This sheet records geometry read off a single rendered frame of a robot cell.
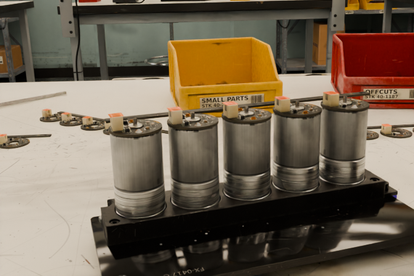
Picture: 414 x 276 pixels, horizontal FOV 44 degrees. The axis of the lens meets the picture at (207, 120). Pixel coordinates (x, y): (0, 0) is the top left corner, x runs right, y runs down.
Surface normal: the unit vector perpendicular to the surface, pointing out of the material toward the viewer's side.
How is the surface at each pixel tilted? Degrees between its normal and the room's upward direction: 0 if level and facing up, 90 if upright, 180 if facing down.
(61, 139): 0
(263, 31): 90
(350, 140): 90
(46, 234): 0
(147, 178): 90
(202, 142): 90
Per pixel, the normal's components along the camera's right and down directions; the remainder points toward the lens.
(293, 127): -0.26, 0.27
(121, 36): -0.01, 0.28
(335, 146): -0.50, 0.26
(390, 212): -0.03, -0.96
